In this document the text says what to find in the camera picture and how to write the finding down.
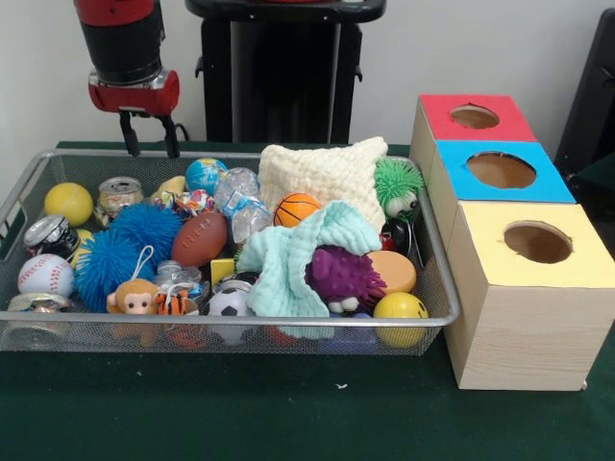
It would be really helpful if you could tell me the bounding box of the clear mesh bin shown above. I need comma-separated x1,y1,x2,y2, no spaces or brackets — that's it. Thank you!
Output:
0,148,461,356

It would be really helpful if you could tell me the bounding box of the wooden box with three holes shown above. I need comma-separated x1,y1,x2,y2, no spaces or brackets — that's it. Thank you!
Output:
409,93,615,391

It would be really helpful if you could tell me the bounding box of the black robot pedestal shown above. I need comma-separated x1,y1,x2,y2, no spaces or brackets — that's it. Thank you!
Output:
184,0,388,144

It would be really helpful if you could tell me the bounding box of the black panel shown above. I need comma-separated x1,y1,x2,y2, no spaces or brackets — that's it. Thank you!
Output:
554,8,615,167

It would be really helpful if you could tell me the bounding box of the small baseball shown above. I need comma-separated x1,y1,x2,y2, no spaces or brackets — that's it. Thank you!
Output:
17,253,76,297

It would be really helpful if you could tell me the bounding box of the brown toy football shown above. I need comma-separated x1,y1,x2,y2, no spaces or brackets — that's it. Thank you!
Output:
171,211,230,269

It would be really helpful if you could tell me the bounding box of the small orange basketball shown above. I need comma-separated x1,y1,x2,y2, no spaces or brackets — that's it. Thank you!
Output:
273,192,322,228

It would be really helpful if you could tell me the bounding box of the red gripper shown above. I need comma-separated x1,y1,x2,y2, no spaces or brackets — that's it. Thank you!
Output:
87,69,182,159

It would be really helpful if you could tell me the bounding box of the mint green knitted cloth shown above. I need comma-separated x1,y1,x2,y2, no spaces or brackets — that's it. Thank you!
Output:
236,200,385,337

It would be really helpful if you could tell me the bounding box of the cream knitted cloth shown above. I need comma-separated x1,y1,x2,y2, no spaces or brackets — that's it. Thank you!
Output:
258,136,390,231

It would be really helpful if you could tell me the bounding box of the multicoloured patterned cloth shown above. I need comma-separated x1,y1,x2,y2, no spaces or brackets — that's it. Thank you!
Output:
153,188,216,220

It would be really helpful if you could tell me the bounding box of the small soccer ball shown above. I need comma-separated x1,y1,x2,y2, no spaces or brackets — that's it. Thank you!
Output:
207,286,256,346

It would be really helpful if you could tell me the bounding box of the yellow smiley ball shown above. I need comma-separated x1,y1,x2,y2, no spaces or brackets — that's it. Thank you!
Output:
373,291,431,348

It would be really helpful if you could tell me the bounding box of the green spiky ball toy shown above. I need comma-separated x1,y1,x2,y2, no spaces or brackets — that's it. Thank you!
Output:
374,158,427,220

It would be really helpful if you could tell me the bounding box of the blue spiky ball toy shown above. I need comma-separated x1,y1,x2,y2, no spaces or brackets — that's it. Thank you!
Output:
74,202,184,313

